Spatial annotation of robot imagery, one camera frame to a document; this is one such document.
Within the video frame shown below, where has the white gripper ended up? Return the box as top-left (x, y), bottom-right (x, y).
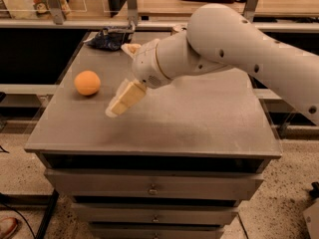
top-left (106, 39), bottom-right (171, 118)

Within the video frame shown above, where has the orange fruit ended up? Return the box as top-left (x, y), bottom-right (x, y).
top-left (74, 71), bottom-right (101, 96)

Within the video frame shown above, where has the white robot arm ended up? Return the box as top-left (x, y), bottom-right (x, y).
top-left (106, 4), bottom-right (319, 124)

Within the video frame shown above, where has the blue chip bag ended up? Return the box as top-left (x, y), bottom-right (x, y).
top-left (84, 27), bottom-right (135, 51)

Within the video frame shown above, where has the gold soda can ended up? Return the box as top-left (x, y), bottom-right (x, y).
top-left (171, 24), bottom-right (186, 35)

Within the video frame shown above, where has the grey drawer cabinet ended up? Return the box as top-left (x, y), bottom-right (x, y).
top-left (26, 47), bottom-right (281, 239)

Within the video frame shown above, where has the red shoe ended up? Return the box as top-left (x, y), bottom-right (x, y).
top-left (0, 217), bottom-right (18, 239)

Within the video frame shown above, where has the grey box on floor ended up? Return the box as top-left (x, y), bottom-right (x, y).
top-left (303, 199), bottom-right (319, 239)

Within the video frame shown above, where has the black floor cable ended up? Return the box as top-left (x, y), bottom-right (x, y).
top-left (0, 201), bottom-right (37, 239)

